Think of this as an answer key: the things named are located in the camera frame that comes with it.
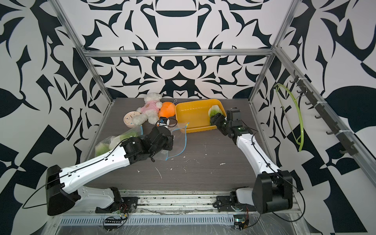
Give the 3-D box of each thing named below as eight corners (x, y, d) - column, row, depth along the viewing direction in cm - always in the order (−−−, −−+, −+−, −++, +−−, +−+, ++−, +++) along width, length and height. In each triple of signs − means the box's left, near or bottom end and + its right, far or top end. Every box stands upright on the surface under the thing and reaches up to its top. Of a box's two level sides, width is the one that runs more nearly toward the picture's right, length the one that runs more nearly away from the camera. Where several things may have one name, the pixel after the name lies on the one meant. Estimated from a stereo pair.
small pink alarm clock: (123, 127, 106) (121, 124, 103) (127, 114, 113) (125, 111, 110) (136, 127, 106) (134, 124, 103) (139, 114, 113) (138, 111, 110)
